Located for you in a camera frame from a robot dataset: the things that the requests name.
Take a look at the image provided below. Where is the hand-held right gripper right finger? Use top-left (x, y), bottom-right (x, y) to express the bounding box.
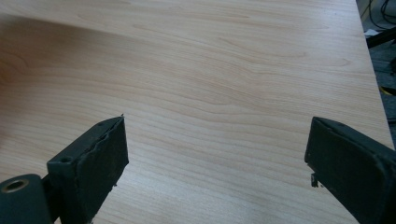
top-left (304, 116), bottom-right (396, 224)

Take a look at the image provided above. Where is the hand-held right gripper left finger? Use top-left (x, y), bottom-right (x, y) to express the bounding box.
top-left (46, 113), bottom-right (130, 224)

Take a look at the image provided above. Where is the black metal stand bar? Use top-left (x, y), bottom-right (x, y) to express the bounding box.
top-left (366, 27), bottom-right (396, 49)

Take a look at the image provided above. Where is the black cable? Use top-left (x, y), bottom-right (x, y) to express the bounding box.
top-left (361, 0), bottom-right (396, 31)

